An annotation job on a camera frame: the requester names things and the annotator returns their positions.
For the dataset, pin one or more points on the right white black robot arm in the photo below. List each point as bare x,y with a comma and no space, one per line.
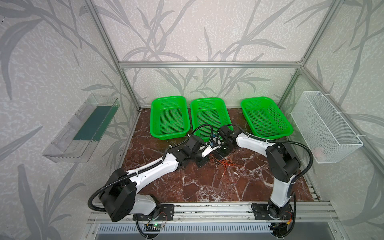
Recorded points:
283,162

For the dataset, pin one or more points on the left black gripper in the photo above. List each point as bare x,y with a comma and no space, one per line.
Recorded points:
200,160

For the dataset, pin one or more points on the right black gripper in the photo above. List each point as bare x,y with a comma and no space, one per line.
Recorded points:
223,149

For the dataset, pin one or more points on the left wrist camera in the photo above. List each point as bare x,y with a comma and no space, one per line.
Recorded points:
209,149

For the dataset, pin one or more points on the left green plastic basket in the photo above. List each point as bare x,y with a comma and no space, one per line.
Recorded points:
169,118

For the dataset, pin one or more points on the middle green plastic basket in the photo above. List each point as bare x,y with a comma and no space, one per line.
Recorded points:
211,111

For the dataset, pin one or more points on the right green plastic basket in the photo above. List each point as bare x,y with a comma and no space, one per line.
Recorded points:
265,118

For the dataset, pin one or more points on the white wire mesh basket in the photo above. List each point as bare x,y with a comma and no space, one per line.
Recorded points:
324,129

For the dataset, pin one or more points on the clear acrylic wall tray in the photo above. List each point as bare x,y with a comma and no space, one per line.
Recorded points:
79,138

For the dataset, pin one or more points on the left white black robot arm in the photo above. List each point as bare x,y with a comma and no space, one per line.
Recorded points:
120,195

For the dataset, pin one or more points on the green plastic basket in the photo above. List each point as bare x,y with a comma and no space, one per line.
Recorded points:
265,118
211,111
169,118

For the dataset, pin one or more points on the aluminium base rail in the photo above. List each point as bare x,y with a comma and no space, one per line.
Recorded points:
241,212

